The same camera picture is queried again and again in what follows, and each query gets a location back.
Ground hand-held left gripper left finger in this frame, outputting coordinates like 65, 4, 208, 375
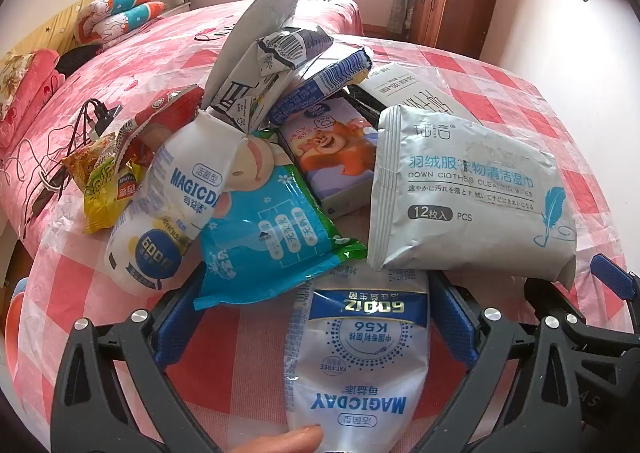
50, 263, 221, 453

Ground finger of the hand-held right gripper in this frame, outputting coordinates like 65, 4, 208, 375
590, 253, 640, 301
522, 278, 640, 349

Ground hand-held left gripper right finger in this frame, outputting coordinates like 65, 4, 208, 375
415, 272, 587, 453

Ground white yogurt pouch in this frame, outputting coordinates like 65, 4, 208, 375
282, 265, 432, 453
102, 110, 251, 296

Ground grey wet wipes pack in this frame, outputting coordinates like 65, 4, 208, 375
367, 103, 578, 286

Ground blue wet wipes pack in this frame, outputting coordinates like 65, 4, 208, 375
192, 130, 368, 311

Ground cartoon bear tissue box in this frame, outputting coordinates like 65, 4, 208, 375
277, 98, 382, 219

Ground person's left hand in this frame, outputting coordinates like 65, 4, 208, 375
239, 424, 323, 453

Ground yellow snack wrapper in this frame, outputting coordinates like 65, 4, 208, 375
62, 133, 147, 235

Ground pink checked tablecloth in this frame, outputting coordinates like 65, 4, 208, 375
22, 30, 632, 453

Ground red snack wrapper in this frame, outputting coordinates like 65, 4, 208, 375
125, 86, 207, 146

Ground white paper tissue pack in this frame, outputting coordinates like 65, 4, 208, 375
360, 62, 468, 121

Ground blue white striped wrapper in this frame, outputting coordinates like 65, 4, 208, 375
267, 46, 374, 127

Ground pink sheeted bed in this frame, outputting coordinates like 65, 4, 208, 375
0, 0, 366, 259

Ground black cloth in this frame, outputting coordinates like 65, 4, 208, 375
56, 46, 102, 75

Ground pink folded blanket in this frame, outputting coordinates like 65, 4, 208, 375
0, 48, 67, 149

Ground white black printed wrapper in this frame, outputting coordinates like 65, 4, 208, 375
255, 27, 334, 84

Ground large grey mailing bag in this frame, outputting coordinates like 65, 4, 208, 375
202, 0, 318, 109

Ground yellow headboard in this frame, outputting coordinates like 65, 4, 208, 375
0, 0, 124, 65

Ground black charger cables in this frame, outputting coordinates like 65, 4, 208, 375
2, 98, 123, 236

